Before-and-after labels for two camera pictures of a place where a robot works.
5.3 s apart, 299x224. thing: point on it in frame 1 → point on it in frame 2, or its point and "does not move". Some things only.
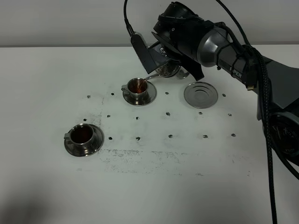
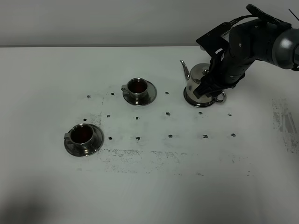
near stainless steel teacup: x=81 y=135 does not move
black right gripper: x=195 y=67 → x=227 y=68
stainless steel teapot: x=171 y=68 → x=197 y=72
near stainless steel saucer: x=88 y=151 does not move
